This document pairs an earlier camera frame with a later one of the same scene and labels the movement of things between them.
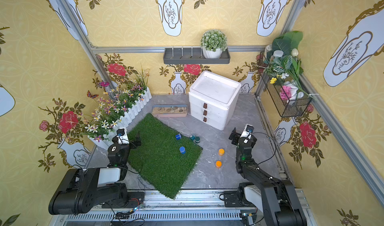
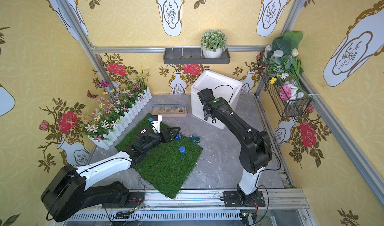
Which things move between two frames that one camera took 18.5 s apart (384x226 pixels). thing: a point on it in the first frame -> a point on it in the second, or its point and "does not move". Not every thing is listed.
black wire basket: x=291 y=107 does not move
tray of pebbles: x=169 y=110 does not move
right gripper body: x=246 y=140 -> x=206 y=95
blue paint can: x=182 y=150 does not move
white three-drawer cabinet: x=212 y=98 does not move
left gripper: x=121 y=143 -> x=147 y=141
